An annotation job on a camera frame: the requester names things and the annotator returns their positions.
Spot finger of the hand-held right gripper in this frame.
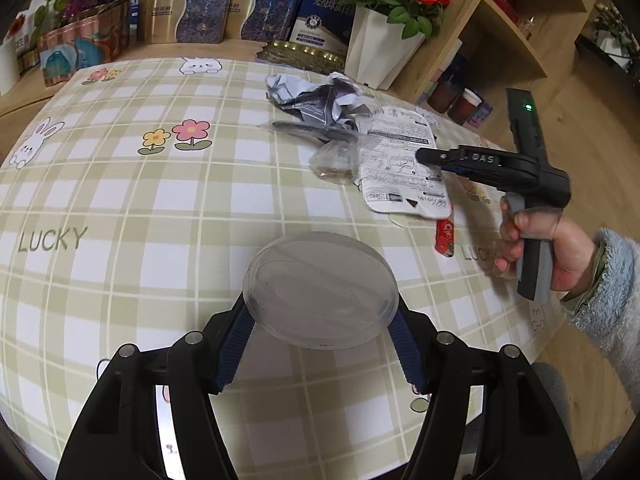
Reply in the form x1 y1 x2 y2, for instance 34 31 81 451
416 146 460 168

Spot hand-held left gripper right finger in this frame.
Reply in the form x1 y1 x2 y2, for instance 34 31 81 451
387 307 583 480

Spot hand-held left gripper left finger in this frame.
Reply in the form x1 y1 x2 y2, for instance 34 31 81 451
55 305 258 480

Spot white printed card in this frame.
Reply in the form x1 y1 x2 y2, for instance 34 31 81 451
357 106 453 220

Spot red stick packet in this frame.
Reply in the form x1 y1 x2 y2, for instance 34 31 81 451
434 217 457 259

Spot clear plastic bag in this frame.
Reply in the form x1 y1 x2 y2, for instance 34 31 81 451
309 141 362 185

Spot clear plastic lid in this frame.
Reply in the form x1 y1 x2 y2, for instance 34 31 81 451
242 232 400 350

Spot dark plastic wrapper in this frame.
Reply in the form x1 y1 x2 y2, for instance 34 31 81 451
257 119 361 143

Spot grey paper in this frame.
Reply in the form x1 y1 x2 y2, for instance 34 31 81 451
265 72 386 128

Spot person's right forearm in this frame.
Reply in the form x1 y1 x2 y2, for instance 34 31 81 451
560 227 640 376

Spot person's right hand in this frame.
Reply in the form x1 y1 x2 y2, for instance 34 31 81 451
494 195 598 293

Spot red paper cup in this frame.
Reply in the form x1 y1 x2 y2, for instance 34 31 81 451
450 87 481 123

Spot clear cup brown liquid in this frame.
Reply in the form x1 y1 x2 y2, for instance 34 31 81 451
427 77 463 113

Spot small purple blue box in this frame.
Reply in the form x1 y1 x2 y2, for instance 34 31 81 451
467 100 495 128

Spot stack of pastel paper cups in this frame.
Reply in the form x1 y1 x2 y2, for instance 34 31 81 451
434 37 470 86

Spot red roses in white pot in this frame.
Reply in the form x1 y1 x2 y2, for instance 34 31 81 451
322 0 458 92

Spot peach roses in white pot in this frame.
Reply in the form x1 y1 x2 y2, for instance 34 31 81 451
592 2 640 68

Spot gold ornate tray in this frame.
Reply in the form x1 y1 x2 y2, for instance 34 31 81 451
256 39 348 75

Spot green checked bunny tablecloth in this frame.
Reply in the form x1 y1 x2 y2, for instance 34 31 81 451
0 55 566 461

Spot dark blue box white label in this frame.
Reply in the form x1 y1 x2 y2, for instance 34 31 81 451
289 0 358 55

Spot blue gold gift box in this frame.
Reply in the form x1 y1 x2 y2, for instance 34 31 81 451
137 0 233 43
240 0 321 43

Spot wavy colourful basket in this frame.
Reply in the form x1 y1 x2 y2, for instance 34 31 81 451
37 0 133 86

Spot wooden wall shelf unit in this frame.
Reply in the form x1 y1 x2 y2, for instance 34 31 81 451
395 0 601 111

